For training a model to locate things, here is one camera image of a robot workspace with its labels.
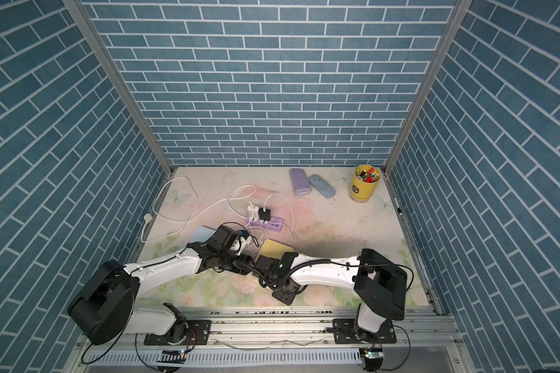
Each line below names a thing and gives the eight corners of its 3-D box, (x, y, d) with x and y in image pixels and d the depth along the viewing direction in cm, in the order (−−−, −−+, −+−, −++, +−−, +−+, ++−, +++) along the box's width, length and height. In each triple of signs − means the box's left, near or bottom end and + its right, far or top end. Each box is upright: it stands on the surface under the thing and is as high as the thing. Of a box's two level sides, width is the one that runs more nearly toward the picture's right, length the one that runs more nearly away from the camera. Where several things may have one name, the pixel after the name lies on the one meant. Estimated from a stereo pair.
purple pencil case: (295, 197, 111) (295, 193, 108) (289, 173, 122) (290, 168, 119) (310, 195, 112) (311, 191, 109) (303, 171, 123) (304, 167, 120)
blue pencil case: (328, 200, 112) (329, 196, 109) (306, 182, 119) (307, 177, 117) (336, 195, 114) (337, 190, 111) (313, 177, 122) (314, 172, 119)
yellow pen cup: (350, 204, 110) (357, 184, 99) (346, 185, 118) (352, 164, 107) (374, 204, 110) (384, 184, 99) (369, 185, 118) (377, 164, 107)
